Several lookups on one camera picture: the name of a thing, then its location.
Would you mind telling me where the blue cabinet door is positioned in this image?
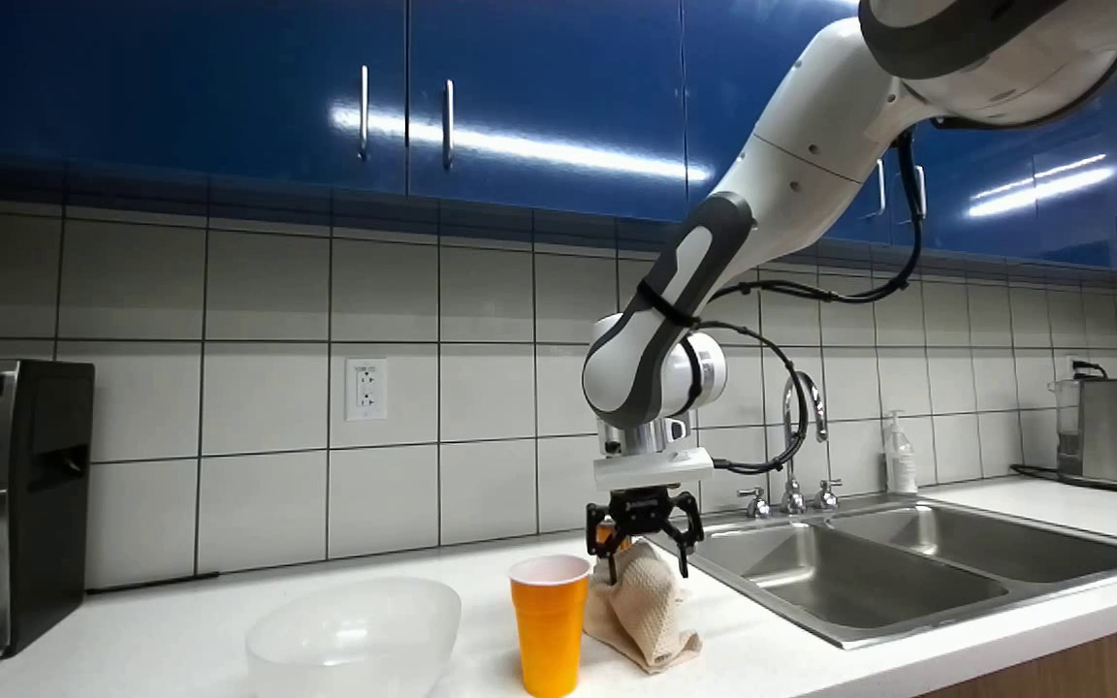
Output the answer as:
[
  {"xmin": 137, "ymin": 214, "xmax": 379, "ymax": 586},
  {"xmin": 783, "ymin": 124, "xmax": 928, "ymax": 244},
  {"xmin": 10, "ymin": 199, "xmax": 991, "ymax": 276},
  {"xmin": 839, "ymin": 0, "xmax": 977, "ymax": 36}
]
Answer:
[
  {"xmin": 406, "ymin": 0, "xmax": 834, "ymax": 219},
  {"xmin": 898, "ymin": 50, "xmax": 1117, "ymax": 264},
  {"xmin": 0, "ymin": 0, "xmax": 416, "ymax": 193},
  {"xmin": 826, "ymin": 152, "xmax": 904, "ymax": 246}
]

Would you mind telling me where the stainless steel double sink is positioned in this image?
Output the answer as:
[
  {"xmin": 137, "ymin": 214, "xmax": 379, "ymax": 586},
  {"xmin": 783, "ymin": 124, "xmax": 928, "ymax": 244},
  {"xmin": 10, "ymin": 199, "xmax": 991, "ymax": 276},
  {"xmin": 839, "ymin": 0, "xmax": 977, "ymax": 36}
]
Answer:
[{"xmin": 640, "ymin": 493, "xmax": 1117, "ymax": 650}]

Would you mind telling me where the clear soap bottle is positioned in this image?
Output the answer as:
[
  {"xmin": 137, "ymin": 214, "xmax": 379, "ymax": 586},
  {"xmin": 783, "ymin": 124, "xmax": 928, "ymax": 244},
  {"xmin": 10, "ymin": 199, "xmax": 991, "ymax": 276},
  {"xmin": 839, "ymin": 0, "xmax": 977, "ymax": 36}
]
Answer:
[{"xmin": 882, "ymin": 412, "xmax": 922, "ymax": 495}]

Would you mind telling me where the chrome sink faucet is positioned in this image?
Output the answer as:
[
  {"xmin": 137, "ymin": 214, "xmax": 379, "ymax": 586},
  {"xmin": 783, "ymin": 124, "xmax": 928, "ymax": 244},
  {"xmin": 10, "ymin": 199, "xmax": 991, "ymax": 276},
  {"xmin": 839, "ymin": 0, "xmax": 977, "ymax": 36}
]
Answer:
[{"xmin": 736, "ymin": 368, "xmax": 847, "ymax": 519}]

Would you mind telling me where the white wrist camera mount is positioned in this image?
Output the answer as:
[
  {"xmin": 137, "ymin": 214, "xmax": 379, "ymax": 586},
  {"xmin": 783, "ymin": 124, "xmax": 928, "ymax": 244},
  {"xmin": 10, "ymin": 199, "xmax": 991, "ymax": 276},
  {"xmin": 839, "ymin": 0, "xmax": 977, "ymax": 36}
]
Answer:
[{"xmin": 588, "ymin": 440, "xmax": 719, "ymax": 495}]

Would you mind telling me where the translucent white bowl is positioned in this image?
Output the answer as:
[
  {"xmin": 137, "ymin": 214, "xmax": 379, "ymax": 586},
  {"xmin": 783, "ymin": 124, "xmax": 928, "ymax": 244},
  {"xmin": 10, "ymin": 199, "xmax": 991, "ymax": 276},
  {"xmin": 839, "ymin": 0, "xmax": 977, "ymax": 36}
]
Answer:
[{"xmin": 240, "ymin": 573, "xmax": 464, "ymax": 698}]

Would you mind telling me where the orange plastic cup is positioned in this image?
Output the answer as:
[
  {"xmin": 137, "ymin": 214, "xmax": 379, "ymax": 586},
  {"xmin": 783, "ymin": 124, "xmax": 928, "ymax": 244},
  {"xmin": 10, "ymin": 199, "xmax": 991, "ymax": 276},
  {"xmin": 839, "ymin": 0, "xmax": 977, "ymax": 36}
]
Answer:
[{"xmin": 504, "ymin": 551, "xmax": 593, "ymax": 698}]

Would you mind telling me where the beige waffle towel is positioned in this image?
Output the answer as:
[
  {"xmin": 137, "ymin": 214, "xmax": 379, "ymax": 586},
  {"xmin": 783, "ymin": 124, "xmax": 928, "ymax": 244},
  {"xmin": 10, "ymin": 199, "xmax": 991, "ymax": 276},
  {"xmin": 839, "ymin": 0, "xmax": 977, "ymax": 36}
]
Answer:
[{"xmin": 583, "ymin": 535, "xmax": 704, "ymax": 678}]

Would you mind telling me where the black coffee machine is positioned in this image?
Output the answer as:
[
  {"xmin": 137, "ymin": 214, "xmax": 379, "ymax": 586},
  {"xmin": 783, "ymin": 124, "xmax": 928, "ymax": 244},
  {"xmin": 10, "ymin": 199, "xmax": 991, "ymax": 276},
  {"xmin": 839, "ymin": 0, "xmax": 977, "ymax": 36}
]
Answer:
[{"xmin": 0, "ymin": 356, "xmax": 97, "ymax": 692}]

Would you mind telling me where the white wall outlet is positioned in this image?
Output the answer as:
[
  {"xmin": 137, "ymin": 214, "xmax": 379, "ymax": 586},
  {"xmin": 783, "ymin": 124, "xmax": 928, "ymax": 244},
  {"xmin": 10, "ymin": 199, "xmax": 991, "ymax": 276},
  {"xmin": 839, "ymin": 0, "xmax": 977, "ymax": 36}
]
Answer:
[{"xmin": 345, "ymin": 356, "xmax": 392, "ymax": 423}]

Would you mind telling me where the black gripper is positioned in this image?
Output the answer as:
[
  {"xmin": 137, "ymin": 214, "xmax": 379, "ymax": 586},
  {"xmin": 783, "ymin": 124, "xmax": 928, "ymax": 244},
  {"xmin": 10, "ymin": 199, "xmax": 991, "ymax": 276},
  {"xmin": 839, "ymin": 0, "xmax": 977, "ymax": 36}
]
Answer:
[{"xmin": 583, "ymin": 479, "xmax": 704, "ymax": 588}]

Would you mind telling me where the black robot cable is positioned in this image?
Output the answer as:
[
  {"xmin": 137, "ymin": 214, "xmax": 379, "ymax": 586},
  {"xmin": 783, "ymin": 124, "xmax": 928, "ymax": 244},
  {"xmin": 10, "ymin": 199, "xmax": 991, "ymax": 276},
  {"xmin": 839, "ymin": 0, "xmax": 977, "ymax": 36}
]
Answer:
[{"xmin": 677, "ymin": 126, "xmax": 929, "ymax": 479}]

